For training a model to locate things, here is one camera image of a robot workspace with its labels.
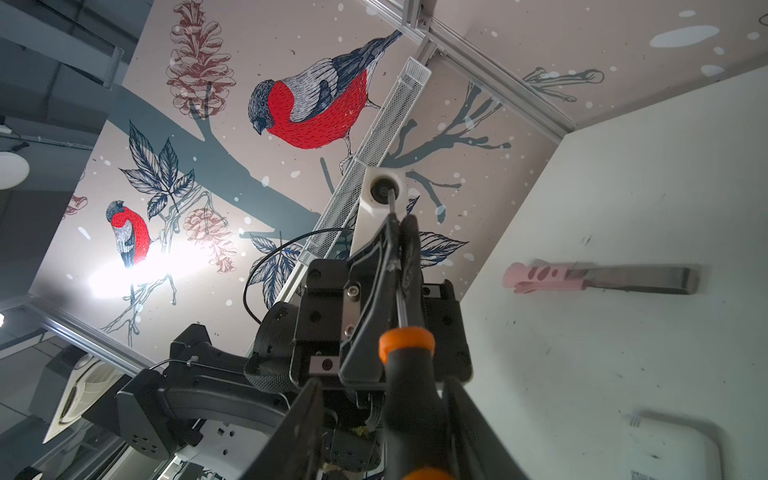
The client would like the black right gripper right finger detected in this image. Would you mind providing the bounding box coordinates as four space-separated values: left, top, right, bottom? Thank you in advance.
443 377 528 480

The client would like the pink handled knife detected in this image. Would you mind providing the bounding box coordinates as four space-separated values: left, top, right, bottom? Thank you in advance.
502 263 699 295

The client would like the white remote control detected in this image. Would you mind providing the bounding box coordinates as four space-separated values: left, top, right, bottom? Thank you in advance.
618 416 723 480

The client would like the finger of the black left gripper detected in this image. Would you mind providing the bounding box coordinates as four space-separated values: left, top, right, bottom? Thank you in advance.
339 213 400 384
399 215 424 327

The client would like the white wire mesh basket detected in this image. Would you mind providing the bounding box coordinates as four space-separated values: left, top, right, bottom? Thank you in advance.
278 57 431 301

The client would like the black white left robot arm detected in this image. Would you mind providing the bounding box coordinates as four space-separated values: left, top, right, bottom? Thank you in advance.
115 214 473 479

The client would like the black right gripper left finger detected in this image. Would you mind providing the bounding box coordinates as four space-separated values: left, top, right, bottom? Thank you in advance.
241 380 324 480

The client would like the orange black screwdriver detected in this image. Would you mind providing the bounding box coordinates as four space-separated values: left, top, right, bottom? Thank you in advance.
377 187 457 480

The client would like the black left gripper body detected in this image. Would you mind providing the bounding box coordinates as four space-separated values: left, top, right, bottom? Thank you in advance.
290 259 473 390

